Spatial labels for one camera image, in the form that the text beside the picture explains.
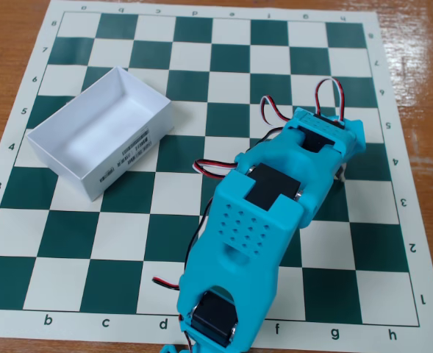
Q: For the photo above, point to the white cardboard box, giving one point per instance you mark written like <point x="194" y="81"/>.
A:
<point x="106" y="125"/>

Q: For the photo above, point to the cyan gripper body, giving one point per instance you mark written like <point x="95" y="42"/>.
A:
<point x="353" y="141"/>

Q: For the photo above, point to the green white chessboard mat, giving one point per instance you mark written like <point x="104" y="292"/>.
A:
<point x="128" y="235"/>

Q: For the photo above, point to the grey white toy horse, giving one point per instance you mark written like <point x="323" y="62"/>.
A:
<point x="342" y="173"/>

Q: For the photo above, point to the cyan gripper finger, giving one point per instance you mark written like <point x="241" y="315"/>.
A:
<point x="356" y="141"/>

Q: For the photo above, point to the cyan robot arm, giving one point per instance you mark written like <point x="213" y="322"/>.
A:
<point x="245" y="235"/>

